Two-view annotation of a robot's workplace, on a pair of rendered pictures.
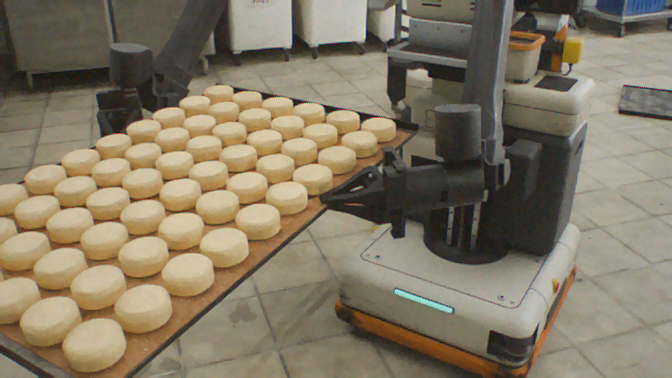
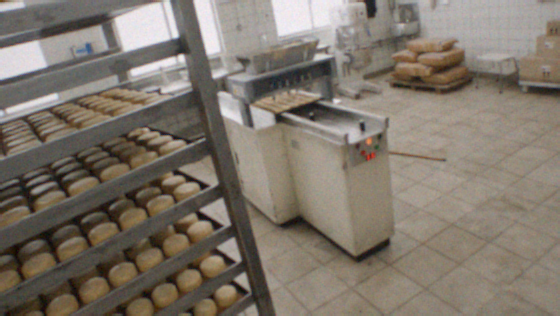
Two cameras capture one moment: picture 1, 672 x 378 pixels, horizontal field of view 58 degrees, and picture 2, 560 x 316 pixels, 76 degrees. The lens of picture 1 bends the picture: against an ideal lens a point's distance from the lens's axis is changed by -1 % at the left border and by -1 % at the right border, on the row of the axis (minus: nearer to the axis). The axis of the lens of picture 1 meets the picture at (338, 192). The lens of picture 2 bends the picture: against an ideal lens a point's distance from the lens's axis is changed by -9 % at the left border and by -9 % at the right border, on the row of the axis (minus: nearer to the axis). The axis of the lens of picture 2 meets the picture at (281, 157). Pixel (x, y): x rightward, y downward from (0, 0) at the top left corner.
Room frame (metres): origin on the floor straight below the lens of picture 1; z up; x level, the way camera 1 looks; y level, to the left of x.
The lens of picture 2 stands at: (2.91, 0.02, 1.63)
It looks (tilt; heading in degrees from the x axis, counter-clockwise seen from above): 22 degrees down; 264
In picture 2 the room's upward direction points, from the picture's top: 12 degrees counter-clockwise
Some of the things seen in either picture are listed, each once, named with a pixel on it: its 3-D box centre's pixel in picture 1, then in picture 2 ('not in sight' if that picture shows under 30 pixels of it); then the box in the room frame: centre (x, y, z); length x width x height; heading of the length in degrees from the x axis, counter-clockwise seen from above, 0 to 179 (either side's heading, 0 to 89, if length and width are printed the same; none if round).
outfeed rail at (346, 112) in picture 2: not in sight; (298, 99); (2.39, -2.88, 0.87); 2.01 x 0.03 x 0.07; 108
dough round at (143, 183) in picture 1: (142, 183); not in sight; (0.71, 0.25, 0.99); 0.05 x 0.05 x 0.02
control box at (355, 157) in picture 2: not in sight; (367, 147); (2.23, -1.90, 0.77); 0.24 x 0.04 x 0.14; 18
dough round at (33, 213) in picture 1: (37, 211); not in sight; (0.64, 0.36, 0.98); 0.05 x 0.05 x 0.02
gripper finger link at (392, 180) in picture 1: (357, 190); not in sight; (0.67, -0.02, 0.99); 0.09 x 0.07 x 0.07; 103
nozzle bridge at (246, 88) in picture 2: not in sight; (285, 88); (2.50, -2.72, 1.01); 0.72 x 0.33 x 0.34; 18
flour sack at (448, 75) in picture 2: not in sight; (445, 74); (-0.27, -5.07, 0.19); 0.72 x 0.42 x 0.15; 23
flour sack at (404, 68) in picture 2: not in sight; (419, 67); (0.05, -5.28, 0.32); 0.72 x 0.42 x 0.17; 113
